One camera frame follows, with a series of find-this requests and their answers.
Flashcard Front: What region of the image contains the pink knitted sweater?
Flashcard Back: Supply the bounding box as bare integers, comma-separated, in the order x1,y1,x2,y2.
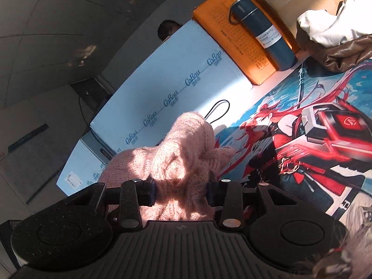
99,112,235,223

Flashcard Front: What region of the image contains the anime printed desk mat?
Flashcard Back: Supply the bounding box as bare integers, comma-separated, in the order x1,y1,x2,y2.
211,56,372,239

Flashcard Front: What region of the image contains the light blue partition board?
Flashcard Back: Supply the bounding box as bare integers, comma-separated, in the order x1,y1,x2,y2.
90,21,252,153

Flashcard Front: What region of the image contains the dark haired person head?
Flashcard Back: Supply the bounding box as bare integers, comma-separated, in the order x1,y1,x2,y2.
157,20,182,42

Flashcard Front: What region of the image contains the orange flat box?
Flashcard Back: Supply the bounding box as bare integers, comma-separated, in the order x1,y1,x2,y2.
193,0,299,85

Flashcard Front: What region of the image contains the dark blue thermos bottle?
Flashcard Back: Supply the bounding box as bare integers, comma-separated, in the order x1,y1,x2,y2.
229,0,297,71

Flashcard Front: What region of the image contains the white garment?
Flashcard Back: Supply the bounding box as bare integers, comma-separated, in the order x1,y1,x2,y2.
297,0,371,47

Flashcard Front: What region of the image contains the black charging cable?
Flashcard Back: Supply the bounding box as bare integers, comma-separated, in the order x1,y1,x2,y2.
203,99,231,125

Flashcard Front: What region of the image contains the wall notice board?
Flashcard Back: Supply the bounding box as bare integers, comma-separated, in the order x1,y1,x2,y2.
1,128,72,204

